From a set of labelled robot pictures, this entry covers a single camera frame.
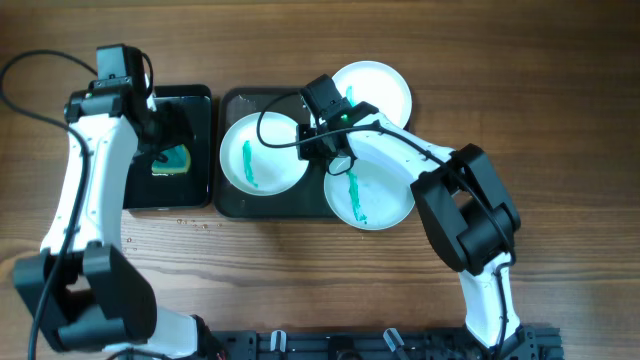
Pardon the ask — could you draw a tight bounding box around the yellow green sponge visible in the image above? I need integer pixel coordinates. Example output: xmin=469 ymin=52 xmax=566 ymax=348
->
xmin=151 ymin=145 xmax=191 ymax=176

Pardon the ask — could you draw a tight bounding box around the white plate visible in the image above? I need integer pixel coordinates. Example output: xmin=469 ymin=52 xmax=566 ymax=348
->
xmin=330 ymin=60 xmax=413 ymax=129
xmin=324 ymin=158 xmax=415 ymax=231
xmin=219 ymin=112 xmax=309 ymax=196

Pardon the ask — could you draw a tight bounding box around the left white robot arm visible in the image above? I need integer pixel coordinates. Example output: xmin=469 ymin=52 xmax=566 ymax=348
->
xmin=14 ymin=86 xmax=225 ymax=359

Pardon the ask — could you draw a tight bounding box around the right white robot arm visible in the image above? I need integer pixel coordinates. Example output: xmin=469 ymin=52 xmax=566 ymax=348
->
xmin=296 ymin=103 xmax=521 ymax=356

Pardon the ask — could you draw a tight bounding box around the large dark green tray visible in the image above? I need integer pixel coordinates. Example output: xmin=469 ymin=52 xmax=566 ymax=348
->
xmin=210 ymin=86 xmax=335 ymax=220

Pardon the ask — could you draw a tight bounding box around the small black tray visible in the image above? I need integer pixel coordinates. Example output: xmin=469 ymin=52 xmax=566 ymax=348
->
xmin=123 ymin=84 xmax=214 ymax=211

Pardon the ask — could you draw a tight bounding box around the white plate top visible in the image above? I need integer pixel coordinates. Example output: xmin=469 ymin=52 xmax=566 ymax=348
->
xmin=330 ymin=60 xmax=413 ymax=129

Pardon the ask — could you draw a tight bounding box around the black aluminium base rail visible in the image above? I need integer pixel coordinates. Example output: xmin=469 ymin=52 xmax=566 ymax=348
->
xmin=213 ymin=326 xmax=565 ymax=360

